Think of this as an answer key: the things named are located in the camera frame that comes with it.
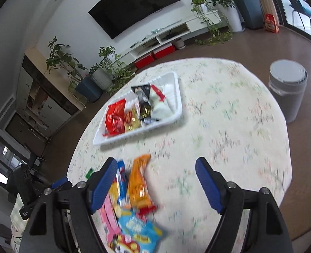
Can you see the green snack packet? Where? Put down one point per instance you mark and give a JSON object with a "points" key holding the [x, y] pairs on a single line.
{"points": [[89, 173]]}

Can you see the bushy plant smooth white pot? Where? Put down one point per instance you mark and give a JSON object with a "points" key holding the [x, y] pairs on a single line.
{"points": [[233, 15]]}

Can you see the orange snack packet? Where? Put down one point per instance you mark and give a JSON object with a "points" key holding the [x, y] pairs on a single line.
{"points": [[138, 187]]}

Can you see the black snack packet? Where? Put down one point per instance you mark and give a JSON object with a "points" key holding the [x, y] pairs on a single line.
{"points": [[142, 97]]}

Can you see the red paper bag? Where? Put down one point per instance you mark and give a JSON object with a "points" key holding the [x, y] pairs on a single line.
{"points": [[271, 23]]}

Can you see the pink snack packet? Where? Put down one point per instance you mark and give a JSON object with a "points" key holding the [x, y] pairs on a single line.
{"points": [[109, 216]]}

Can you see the black balcony chair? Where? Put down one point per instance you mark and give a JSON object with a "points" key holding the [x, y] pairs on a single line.
{"points": [[300, 5]]}

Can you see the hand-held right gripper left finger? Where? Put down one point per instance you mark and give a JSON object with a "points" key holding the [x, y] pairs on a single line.
{"points": [[102, 187]]}

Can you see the clear plastic snack packet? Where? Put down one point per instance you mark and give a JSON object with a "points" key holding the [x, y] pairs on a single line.
{"points": [[130, 104]]}

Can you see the light blue panda snack packet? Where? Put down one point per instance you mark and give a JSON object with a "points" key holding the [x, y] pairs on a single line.
{"points": [[137, 229]]}

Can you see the red storage box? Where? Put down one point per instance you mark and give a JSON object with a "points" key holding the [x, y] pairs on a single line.
{"points": [[164, 52], [144, 61]]}

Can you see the black remote control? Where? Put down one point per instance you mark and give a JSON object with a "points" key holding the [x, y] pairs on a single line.
{"points": [[135, 44]]}

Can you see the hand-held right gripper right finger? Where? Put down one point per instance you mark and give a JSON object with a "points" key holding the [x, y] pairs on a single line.
{"points": [[210, 187]]}

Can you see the white snack packet red ribbon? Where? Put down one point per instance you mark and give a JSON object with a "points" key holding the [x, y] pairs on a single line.
{"points": [[159, 102]]}

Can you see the plant in ribbed white pot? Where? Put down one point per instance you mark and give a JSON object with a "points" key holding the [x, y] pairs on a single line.
{"points": [[101, 77]]}

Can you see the gold and red snack packet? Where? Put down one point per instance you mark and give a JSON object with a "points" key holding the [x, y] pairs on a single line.
{"points": [[130, 121]]}

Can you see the black wall television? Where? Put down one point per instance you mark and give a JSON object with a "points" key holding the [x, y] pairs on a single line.
{"points": [[134, 5]]}

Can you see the large red snack packet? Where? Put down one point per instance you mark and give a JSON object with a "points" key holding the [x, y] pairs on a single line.
{"points": [[115, 118]]}

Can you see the grey trash can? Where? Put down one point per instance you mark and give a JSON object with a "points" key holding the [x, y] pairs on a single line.
{"points": [[287, 89]]}

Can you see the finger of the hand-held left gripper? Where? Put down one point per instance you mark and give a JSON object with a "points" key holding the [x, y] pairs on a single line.
{"points": [[60, 183]]}

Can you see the small empty flower pot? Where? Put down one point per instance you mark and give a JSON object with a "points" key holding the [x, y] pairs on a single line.
{"points": [[180, 43]]}

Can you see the tall leafy plant grey pot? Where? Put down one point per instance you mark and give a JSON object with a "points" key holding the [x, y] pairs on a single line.
{"points": [[89, 89]]}

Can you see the white television cabinet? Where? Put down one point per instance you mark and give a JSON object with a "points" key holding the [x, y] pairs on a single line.
{"points": [[195, 22]]}

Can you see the blue cake packet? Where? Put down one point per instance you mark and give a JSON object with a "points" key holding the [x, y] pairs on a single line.
{"points": [[121, 181]]}

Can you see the broad leaf plant grey pot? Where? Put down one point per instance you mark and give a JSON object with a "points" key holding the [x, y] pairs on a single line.
{"points": [[251, 10]]}

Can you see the beige curtain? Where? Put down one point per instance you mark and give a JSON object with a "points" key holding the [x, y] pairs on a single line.
{"points": [[270, 0]]}

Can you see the floral tablecloth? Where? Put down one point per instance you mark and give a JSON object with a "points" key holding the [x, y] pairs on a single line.
{"points": [[237, 126]]}

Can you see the black framed glass door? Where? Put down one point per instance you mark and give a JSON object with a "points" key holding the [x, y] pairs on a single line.
{"points": [[279, 2]]}

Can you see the white storage cupboard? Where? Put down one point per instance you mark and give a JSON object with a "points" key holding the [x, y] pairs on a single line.
{"points": [[47, 108]]}

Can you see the white plastic tray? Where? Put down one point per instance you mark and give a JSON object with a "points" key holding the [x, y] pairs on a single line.
{"points": [[171, 84]]}

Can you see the trailing vine plant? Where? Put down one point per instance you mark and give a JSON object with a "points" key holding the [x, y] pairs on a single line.
{"points": [[203, 5], [109, 55]]}

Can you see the teal glass ornament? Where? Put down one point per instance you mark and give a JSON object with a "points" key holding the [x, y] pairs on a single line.
{"points": [[155, 31]]}

